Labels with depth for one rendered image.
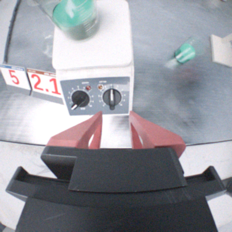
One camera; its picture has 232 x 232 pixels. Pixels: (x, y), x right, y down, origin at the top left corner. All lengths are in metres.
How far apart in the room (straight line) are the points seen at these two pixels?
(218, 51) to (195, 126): 0.22
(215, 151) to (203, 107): 0.14
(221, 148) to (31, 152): 0.54
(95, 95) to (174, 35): 0.25
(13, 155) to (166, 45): 0.51
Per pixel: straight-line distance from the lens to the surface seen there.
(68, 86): 0.20
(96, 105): 0.20
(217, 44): 0.40
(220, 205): 0.62
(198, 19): 0.41
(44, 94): 0.29
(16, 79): 0.33
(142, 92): 0.25
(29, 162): 0.37
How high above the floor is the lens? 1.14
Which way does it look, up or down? 84 degrees down
